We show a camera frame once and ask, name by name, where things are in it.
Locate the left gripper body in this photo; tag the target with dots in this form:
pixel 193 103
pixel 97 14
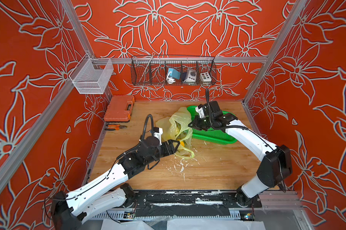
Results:
pixel 161 151

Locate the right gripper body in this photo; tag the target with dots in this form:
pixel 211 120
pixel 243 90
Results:
pixel 208 122

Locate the yellow plastic bag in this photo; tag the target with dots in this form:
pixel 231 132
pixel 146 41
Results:
pixel 176 127

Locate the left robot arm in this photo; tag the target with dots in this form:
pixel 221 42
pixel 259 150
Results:
pixel 69 211

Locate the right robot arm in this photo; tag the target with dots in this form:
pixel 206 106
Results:
pixel 275 161

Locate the green plastic basket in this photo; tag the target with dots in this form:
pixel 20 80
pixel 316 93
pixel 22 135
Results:
pixel 211 135

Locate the white button box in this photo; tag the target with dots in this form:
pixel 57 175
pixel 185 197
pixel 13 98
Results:
pixel 205 78

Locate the white round socket box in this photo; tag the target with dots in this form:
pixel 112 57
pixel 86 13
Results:
pixel 190 76

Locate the orange tool case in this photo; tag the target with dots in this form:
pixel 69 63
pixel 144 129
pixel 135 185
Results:
pixel 120 109

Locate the blue white device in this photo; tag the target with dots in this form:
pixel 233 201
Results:
pixel 172 76

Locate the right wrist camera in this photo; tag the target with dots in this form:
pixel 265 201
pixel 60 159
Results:
pixel 201 110

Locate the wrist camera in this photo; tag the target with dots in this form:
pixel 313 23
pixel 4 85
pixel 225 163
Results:
pixel 157 132
pixel 201 110

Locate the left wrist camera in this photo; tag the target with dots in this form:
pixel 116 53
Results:
pixel 157 132

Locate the orange handled pliers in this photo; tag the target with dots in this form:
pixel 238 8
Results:
pixel 114 127

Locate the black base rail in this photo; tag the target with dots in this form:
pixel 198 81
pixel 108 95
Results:
pixel 188 203

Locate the black wire wall basket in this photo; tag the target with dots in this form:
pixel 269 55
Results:
pixel 151 70

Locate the clear wire basket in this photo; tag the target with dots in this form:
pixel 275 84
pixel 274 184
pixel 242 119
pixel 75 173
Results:
pixel 92 77

